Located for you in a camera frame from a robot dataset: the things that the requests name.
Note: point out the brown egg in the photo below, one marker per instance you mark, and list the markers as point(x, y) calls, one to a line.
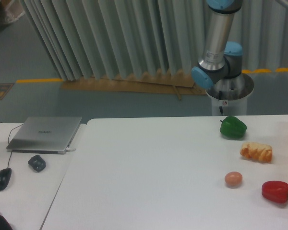
point(233, 178)

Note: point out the small black controller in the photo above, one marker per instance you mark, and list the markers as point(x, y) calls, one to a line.
point(37, 163)

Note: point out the brown cardboard sheet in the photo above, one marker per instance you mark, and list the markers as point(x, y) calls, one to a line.
point(178, 84)

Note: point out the grey pleated curtain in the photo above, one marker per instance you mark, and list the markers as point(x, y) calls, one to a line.
point(112, 38)

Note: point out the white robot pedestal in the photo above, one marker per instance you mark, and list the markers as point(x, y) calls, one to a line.
point(230, 96)

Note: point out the red bell pepper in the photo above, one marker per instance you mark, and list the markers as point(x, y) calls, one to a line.
point(275, 191)

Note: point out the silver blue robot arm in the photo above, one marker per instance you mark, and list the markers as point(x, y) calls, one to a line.
point(217, 48)

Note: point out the bread loaf piece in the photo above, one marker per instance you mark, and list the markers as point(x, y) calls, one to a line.
point(256, 151)

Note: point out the green bell pepper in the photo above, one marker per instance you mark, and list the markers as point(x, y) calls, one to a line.
point(232, 127)

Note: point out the silver laptop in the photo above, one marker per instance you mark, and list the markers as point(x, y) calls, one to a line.
point(45, 135)

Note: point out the black computer mouse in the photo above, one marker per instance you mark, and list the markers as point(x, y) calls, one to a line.
point(5, 175)

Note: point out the white usb plug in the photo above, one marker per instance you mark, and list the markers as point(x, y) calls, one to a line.
point(69, 150)

